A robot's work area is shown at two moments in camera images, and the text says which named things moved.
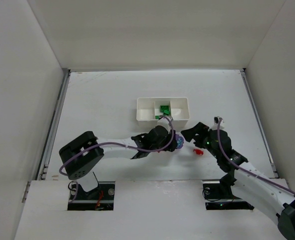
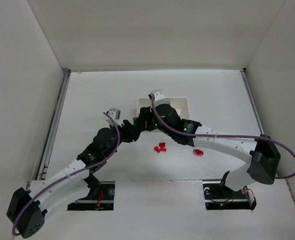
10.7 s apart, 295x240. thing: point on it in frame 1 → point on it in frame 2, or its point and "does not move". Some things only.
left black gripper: [171, 144] → [127, 128]
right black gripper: [200, 136] → [146, 118]
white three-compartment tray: [148, 108] does not move
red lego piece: [198, 151] does not move
